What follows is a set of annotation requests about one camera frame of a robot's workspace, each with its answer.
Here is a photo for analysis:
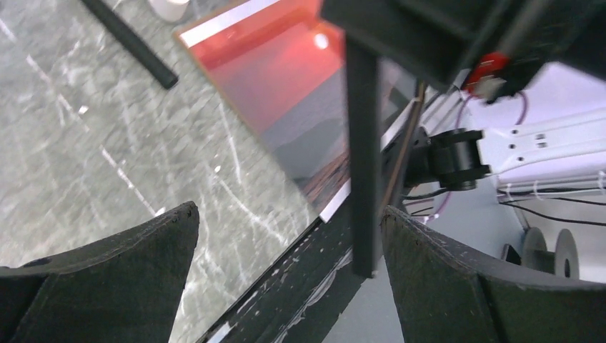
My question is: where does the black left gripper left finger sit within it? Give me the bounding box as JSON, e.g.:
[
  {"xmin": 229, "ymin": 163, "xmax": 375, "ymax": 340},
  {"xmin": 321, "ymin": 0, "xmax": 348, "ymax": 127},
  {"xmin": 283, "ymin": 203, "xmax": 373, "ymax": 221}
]
[{"xmin": 1, "ymin": 202, "xmax": 199, "ymax": 342}]

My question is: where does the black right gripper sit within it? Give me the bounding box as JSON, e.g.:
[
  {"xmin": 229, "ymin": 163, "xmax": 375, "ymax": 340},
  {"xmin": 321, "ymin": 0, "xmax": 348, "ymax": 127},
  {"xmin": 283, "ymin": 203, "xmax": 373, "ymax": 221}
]
[{"xmin": 322, "ymin": 1, "xmax": 605, "ymax": 101}]

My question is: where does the grey cable spool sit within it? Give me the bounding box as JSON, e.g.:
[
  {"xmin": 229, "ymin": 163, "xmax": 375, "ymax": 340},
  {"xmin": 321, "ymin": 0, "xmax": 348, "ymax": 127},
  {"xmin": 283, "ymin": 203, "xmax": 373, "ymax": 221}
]
[{"xmin": 501, "ymin": 227, "xmax": 580, "ymax": 279}]

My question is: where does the red sunset photo print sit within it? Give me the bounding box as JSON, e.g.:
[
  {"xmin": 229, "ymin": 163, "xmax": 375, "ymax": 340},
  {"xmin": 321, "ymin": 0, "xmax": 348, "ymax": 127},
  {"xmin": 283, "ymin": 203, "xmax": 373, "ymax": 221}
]
[{"xmin": 172, "ymin": 0, "xmax": 427, "ymax": 224}]

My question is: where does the black wooden picture frame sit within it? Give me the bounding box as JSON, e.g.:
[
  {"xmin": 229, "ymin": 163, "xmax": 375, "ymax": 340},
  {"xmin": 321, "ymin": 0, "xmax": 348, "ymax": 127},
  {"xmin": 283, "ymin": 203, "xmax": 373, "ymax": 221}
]
[{"xmin": 321, "ymin": 1, "xmax": 477, "ymax": 278}]

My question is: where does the steel claw hammer black grip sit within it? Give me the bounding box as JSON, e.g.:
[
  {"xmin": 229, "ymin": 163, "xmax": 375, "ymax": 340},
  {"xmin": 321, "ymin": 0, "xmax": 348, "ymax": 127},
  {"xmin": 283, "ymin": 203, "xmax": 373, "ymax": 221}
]
[{"xmin": 80, "ymin": 0, "xmax": 179, "ymax": 90}]

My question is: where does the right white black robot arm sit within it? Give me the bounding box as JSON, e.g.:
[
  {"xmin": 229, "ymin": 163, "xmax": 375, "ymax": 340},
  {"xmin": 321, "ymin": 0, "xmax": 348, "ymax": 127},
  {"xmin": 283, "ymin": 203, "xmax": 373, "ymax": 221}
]
[{"xmin": 321, "ymin": 1, "xmax": 605, "ymax": 204}]

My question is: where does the white PVC pipe structure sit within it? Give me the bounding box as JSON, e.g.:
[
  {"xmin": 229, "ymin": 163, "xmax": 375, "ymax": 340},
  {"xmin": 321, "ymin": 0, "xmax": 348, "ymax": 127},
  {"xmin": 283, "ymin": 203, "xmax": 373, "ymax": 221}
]
[{"xmin": 148, "ymin": 0, "xmax": 190, "ymax": 23}]

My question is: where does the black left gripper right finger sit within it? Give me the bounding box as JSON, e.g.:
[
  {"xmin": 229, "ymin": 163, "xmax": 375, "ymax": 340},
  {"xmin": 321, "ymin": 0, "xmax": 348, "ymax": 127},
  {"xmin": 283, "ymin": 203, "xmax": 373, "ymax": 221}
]
[{"xmin": 381, "ymin": 207, "xmax": 605, "ymax": 342}]

